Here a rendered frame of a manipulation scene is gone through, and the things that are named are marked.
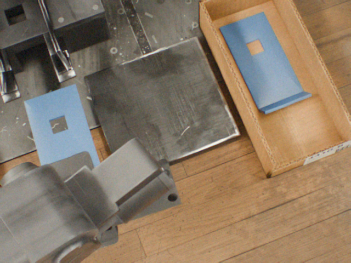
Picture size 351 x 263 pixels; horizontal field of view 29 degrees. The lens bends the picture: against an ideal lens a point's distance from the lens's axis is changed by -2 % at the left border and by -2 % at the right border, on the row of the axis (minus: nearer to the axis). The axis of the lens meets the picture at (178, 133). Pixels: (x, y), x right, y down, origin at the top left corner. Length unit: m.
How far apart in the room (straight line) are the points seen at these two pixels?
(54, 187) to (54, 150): 0.30
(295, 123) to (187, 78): 0.16
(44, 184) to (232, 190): 0.42
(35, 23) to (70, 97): 0.12
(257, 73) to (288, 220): 0.21
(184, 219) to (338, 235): 0.21
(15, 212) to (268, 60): 0.53
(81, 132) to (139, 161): 0.28
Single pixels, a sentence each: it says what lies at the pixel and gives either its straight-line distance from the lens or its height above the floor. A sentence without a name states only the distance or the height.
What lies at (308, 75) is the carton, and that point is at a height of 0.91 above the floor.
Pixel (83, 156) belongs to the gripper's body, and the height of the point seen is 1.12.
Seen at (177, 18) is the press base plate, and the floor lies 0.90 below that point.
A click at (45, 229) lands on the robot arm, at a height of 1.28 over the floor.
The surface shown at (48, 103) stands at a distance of 0.89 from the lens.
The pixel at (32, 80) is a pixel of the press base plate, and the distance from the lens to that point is 1.00.
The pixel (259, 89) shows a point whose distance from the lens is 0.96.
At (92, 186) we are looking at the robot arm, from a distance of 0.60.
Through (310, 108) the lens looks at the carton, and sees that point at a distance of 0.96.
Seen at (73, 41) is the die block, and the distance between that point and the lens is 0.98.
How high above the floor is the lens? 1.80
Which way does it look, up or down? 72 degrees down
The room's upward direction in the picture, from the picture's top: 5 degrees counter-clockwise
